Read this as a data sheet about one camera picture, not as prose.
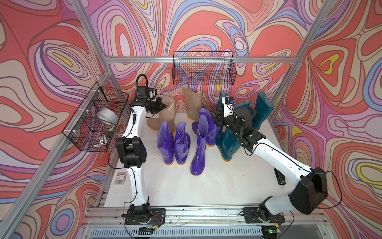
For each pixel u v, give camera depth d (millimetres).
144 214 654
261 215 654
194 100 988
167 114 931
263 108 904
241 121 557
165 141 716
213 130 870
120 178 839
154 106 801
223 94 959
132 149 554
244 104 885
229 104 626
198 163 867
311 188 409
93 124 790
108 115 747
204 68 960
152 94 806
